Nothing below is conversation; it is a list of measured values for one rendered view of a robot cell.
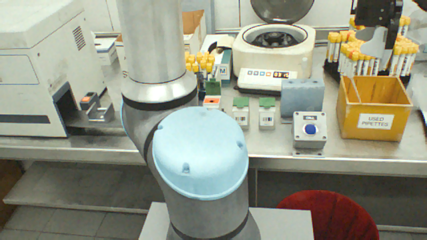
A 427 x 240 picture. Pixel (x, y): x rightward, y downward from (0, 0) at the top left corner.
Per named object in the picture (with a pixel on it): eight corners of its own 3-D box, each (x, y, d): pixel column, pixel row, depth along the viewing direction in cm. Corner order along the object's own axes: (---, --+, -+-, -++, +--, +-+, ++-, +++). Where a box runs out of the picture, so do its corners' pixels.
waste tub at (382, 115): (340, 139, 80) (346, 103, 74) (334, 108, 90) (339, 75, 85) (402, 143, 77) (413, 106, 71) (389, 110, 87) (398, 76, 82)
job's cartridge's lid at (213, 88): (204, 78, 84) (205, 77, 85) (205, 96, 86) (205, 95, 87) (219, 79, 83) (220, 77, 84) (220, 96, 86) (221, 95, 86)
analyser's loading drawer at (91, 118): (55, 130, 90) (48, 113, 87) (67, 115, 95) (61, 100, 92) (128, 131, 86) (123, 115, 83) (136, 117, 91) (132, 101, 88)
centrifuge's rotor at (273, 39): (245, 63, 104) (244, 41, 100) (254, 44, 116) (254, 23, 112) (296, 67, 100) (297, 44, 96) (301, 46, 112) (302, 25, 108)
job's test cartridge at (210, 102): (204, 125, 86) (202, 105, 83) (207, 115, 90) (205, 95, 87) (219, 126, 86) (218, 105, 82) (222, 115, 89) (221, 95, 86)
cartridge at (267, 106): (258, 129, 86) (258, 107, 82) (259, 119, 89) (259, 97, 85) (274, 129, 85) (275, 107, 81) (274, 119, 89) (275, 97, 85)
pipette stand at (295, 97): (281, 123, 87) (283, 89, 81) (279, 108, 92) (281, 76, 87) (321, 123, 85) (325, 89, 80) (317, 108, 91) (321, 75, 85)
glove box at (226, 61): (197, 84, 108) (193, 56, 102) (207, 53, 127) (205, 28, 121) (235, 84, 106) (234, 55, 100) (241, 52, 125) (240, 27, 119)
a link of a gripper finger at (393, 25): (379, 47, 70) (385, 3, 67) (388, 47, 70) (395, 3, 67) (385, 50, 66) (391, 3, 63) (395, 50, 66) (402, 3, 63)
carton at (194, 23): (123, 85, 112) (111, 41, 103) (147, 49, 135) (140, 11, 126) (195, 85, 107) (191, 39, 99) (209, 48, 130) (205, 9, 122)
